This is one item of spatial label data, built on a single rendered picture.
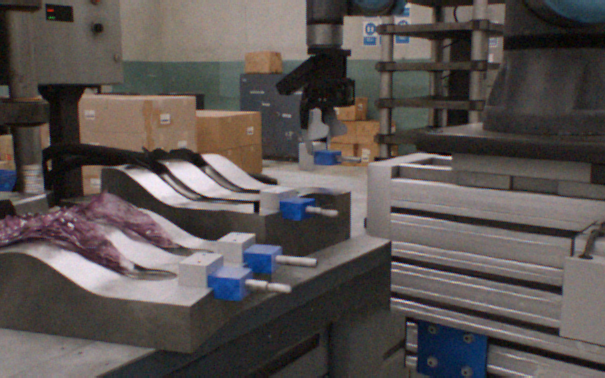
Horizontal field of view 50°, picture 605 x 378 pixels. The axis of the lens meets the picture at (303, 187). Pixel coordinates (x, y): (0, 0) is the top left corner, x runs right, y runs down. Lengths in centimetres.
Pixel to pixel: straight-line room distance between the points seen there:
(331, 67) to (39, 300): 73
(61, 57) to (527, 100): 133
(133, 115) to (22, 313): 425
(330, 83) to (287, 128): 705
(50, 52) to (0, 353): 110
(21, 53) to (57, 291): 87
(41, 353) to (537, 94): 59
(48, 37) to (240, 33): 771
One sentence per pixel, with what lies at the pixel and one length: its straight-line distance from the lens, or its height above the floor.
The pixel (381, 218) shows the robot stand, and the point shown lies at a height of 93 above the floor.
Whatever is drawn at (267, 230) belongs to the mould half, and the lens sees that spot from 99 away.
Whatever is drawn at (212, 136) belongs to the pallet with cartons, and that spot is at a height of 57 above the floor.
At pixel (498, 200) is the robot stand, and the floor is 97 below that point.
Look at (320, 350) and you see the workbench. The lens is 118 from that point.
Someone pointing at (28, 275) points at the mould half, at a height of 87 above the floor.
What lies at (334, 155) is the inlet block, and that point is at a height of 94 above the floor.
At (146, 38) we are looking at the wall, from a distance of 1022.
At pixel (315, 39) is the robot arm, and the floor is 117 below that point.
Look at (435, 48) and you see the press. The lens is 626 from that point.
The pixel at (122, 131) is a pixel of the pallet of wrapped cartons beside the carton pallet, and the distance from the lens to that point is 513.
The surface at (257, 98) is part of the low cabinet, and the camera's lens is 858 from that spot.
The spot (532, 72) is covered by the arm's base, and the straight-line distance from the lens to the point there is 71.
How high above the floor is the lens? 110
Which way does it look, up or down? 10 degrees down
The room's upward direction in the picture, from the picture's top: straight up
